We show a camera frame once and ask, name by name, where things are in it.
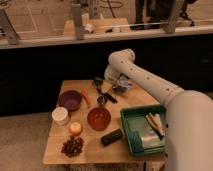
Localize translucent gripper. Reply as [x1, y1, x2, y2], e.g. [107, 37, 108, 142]
[101, 65, 121, 93]

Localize black dish brush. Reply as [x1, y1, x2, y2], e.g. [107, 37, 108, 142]
[93, 77, 117, 103]

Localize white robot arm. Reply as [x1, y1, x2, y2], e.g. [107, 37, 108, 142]
[104, 49, 213, 171]

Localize small metal cup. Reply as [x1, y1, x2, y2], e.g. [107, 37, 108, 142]
[97, 95, 107, 106]

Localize white paper cup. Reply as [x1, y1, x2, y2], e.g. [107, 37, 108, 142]
[52, 107, 69, 125]

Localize crumpled blue foil wrapper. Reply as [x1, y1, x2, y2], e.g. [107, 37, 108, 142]
[115, 75, 133, 93]

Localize orange carrot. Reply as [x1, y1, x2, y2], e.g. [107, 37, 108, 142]
[81, 91, 91, 108]

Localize orange bowl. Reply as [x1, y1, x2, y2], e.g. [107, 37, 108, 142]
[87, 107, 111, 131]

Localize purple bowl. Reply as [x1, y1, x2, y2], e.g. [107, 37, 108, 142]
[58, 90, 82, 111]

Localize black rectangular block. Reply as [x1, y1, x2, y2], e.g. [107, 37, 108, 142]
[101, 129, 123, 146]

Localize yellow apple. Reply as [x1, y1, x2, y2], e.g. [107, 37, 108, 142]
[69, 122, 83, 136]

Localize wooden table in background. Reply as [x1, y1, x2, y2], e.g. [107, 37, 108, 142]
[63, 18, 131, 36]

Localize green plastic tray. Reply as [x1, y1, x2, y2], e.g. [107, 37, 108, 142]
[120, 104, 166, 157]

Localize clear plastic bag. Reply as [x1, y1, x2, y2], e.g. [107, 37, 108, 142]
[141, 129, 165, 149]

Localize bunch of brown grapes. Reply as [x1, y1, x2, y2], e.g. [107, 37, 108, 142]
[61, 136, 84, 158]

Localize grey metal post middle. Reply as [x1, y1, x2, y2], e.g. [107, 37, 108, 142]
[72, 4, 84, 40]

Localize grey metal post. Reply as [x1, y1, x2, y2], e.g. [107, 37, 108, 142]
[72, 4, 84, 40]
[0, 9, 19, 45]
[163, 0, 184, 34]

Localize grey metal post right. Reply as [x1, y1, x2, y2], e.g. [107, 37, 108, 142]
[163, 0, 184, 34]

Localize grey metal post left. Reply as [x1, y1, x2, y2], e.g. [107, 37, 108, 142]
[0, 9, 19, 45]

